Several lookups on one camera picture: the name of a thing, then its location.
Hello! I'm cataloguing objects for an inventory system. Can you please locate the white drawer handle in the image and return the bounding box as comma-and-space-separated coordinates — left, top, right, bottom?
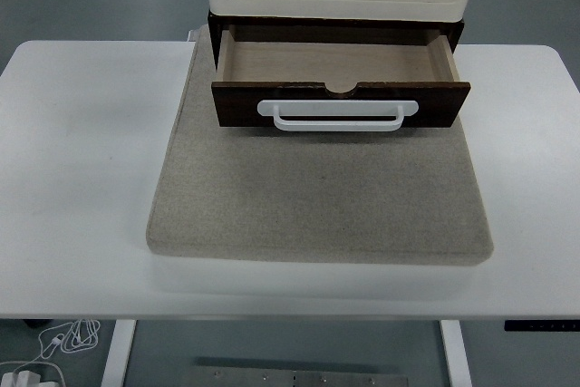
256, 99, 421, 133

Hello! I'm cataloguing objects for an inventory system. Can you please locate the dark brown wooden drawer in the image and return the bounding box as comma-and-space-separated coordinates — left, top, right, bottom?
211, 26, 472, 134

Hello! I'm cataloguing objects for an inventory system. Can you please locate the beige fabric mat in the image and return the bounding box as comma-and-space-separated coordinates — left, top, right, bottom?
145, 26, 495, 266

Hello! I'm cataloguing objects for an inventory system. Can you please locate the grey metal plate with screws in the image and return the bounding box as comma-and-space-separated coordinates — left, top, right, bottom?
192, 364, 410, 387

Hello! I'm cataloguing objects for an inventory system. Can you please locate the white table leg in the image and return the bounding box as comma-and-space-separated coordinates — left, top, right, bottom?
439, 319, 473, 387
100, 318, 137, 387

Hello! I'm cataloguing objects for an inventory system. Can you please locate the black table control panel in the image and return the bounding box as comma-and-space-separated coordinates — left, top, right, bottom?
504, 319, 580, 333

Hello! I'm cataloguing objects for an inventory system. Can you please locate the white power adapter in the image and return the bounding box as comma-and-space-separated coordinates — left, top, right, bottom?
0, 369, 44, 387

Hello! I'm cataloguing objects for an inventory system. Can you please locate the white cable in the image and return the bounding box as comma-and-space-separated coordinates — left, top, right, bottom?
0, 317, 102, 387

